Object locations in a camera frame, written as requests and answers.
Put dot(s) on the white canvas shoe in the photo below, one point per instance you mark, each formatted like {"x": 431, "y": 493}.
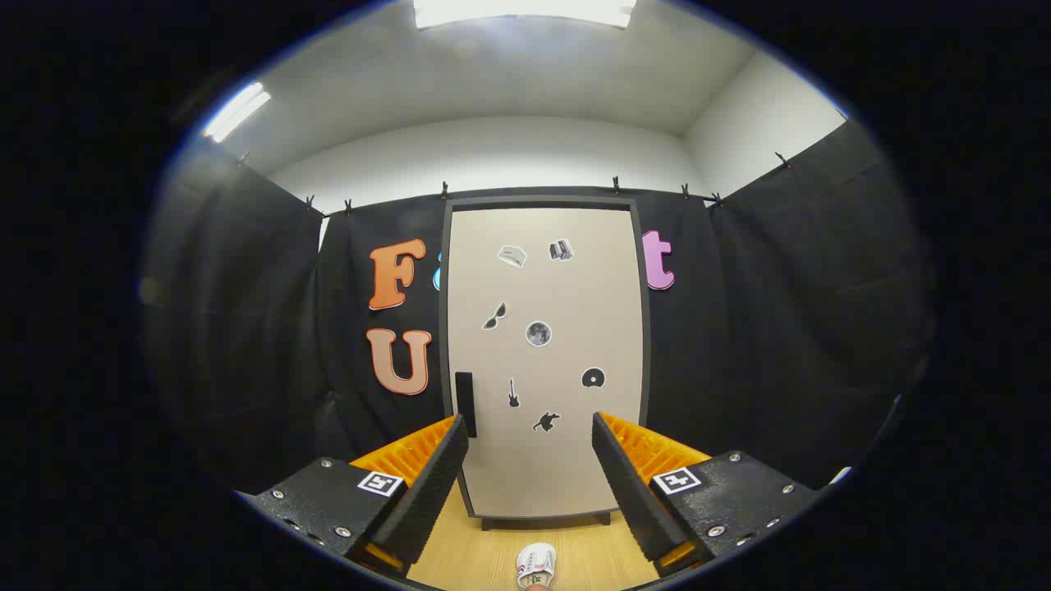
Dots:
{"x": 535, "y": 562}

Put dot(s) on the black backdrop cloth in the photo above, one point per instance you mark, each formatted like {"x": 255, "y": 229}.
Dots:
{"x": 739, "y": 328}

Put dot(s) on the row of black cloth clips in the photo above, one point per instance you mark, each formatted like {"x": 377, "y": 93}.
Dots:
{"x": 615, "y": 185}

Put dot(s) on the wide ceiling light panel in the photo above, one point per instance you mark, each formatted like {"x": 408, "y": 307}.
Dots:
{"x": 525, "y": 10}

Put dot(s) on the narrow ceiling light strip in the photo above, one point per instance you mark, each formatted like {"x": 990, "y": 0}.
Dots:
{"x": 236, "y": 112}

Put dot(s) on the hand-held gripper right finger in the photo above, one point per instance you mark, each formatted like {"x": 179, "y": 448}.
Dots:
{"x": 632, "y": 492}

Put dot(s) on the grey shoe cabinet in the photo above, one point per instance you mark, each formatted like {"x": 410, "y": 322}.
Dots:
{"x": 542, "y": 202}

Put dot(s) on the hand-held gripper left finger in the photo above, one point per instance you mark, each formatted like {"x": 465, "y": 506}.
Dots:
{"x": 427, "y": 492}

